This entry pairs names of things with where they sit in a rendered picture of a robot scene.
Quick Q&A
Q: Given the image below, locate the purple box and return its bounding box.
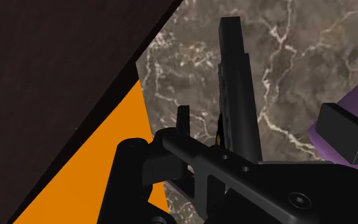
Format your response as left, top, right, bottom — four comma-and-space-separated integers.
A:
308, 69, 358, 171

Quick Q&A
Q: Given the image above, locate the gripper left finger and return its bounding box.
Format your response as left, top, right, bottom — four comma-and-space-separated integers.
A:
97, 105, 322, 224

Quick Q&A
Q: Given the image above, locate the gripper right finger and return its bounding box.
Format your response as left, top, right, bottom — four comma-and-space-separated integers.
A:
315, 102, 358, 187

